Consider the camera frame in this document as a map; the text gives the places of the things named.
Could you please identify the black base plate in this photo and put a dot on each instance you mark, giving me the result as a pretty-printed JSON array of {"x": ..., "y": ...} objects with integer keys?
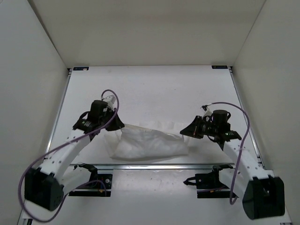
[
  {"x": 208, "y": 185},
  {"x": 100, "y": 188}
]

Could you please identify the aluminium front rail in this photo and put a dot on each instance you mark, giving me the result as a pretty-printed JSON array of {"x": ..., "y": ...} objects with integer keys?
[{"x": 154, "y": 166}]

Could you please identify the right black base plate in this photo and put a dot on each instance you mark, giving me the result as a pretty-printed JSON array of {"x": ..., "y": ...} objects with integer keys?
[{"x": 208, "y": 185}]

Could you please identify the blue corner label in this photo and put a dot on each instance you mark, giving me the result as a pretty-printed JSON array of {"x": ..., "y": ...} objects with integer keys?
[
  {"x": 219, "y": 67},
  {"x": 80, "y": 68}
]

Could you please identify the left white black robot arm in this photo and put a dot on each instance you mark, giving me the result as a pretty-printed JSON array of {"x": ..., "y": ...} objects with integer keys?
[{"x": 47, "y": 185}]

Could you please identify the wrist white camera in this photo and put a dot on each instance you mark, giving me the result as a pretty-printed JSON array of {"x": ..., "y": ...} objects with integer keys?
[
  {"x": 110, "y": 100},
  {"x": 205, "y": 111}
]

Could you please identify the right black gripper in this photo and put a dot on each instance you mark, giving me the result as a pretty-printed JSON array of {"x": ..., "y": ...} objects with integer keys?
[{"x": 193, "y": 130}]

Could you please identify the right blue corner label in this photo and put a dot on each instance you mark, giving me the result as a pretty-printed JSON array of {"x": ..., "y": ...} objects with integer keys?
[{"x": 219, "y": 67}]

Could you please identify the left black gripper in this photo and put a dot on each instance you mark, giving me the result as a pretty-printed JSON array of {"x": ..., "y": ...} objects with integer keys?
[{"x": 117, "y": 123}]

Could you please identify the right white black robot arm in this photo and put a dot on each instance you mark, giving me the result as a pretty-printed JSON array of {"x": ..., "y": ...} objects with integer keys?
[{"x": 262, "y": 194}]

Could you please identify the left blue corner label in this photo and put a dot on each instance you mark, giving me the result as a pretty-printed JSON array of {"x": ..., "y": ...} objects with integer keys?
[{"x": 80, "y": 68}]

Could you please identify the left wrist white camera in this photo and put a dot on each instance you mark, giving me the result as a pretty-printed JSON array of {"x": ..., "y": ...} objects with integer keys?
[{"x": 110, "y": 100}]

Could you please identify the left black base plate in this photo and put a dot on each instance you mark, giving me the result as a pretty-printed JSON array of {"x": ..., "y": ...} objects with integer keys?
[{"x": 100, "y": 188}]

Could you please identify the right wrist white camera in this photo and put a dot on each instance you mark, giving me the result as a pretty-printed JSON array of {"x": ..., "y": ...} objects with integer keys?
[{"x": 205, "y": 111}]

